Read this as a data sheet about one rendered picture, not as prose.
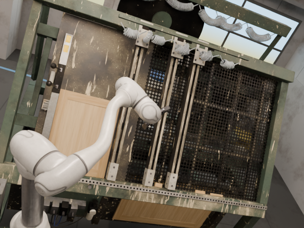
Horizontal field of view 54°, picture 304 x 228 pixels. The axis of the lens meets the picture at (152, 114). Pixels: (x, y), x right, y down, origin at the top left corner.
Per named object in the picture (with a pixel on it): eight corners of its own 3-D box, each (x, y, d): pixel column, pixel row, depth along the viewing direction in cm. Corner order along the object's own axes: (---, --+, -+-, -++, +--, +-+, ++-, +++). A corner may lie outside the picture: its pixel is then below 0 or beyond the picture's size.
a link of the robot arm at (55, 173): (87, 163, 114) (64, 142, 119) (48, 191, 102) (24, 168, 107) (86, 182, 122) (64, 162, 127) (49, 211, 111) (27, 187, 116)
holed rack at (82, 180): (77, 181, 207) (77, 182, 206) (78, 177, 207) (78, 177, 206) (266, 209, 259) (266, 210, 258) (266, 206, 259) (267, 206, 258)
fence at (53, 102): (33, 167, 202) (33, 168, 199) (65, 34, 209) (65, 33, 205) (41, 168, 204) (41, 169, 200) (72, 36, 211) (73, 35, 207)
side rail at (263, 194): (251, 200, 267) (259, 203, 256) (273, 82, 275) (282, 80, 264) (258, 201, 269) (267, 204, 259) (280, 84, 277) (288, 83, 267)
